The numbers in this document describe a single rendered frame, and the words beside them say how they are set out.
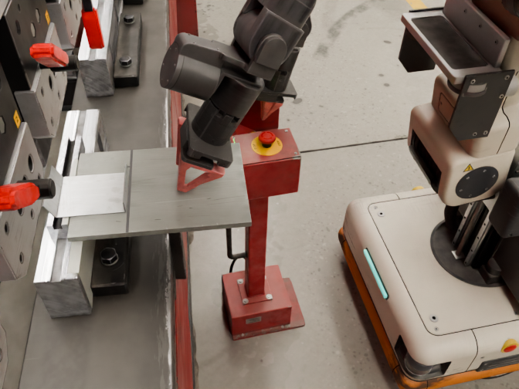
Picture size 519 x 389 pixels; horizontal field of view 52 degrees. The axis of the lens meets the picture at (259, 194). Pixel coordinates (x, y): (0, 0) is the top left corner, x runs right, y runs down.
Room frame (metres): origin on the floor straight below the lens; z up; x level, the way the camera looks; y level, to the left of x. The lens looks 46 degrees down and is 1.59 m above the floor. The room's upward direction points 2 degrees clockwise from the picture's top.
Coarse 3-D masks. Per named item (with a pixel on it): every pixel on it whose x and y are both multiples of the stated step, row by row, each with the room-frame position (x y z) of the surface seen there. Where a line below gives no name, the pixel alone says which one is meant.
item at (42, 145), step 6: (42, 138) 0.53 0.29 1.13; (48, 138) 0.55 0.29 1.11; (36, 144) 0.51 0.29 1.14; (42, 144) 0.52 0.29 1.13; (48, 144) 0.54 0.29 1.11; (42, 150) 0.52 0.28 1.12; (48, 150) 0.54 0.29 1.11; (42, 156) 0.51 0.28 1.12; (48, 156) 0.55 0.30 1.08; (42, 162) 0.51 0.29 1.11
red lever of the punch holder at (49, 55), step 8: (32, 48) 0.45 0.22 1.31; (40, 48) 0.45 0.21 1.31; (48, 48) 0.45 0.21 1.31; (56, 48) 0.47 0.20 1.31; (32, 56) 0.45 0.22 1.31; (40, 56) 0.45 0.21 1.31; (48, 56) 0.45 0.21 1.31; (56, 56) 0.46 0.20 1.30; (64, 56) 0.49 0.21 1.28; (72, 56) 0.52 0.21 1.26; (40, 64) 0.51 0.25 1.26; (48, 64) 0.47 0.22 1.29; (56, 64) 0.47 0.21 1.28; (64, 64) 0.49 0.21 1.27; (72, 64) 0.51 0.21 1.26
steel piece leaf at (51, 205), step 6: (54, 168) 0.59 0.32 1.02; (54, 174) 0.58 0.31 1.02; (60, 174) 0.59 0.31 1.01; (54, 180) 0.57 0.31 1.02; (60, 180) 0.58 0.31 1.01; (60, 186) 0.57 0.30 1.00; (54, 198) 0.54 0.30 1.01; (42, 204) 0.51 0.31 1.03; (48, 204) 0.52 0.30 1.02; (54, 204) 0.53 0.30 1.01; (48, 210) 0.51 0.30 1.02; (54, 210) 0.52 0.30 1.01; (54, 216) 0.51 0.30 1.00
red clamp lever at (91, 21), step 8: (88, 0) 0.72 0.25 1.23; (88, 8) 0.72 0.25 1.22; (96, 8) 0.73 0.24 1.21; (88, 16) 0.71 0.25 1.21; (96, 16) 0.72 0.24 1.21; (88, 24) 0.71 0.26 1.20; (96, 24) 0.71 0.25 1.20; (88, 32) 0.71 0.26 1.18; (96, 32) 0.71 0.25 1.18; (88, 40) 0.72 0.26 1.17; (96, 40) 0.71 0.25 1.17; (96, 48) 0.71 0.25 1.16
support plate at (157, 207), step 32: (96, 160) 0.63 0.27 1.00; (128, 160) 0.64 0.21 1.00; (160, 160) 0.64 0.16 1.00; (160, 192) 0.57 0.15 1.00; (192, 192) 0.57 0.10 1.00; (224, 192) 0.57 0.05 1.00; (96, 224) 0.50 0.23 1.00; (160, 224) 0.50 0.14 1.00; (192, 224) 0.50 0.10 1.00; (224, 224) 0.50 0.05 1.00
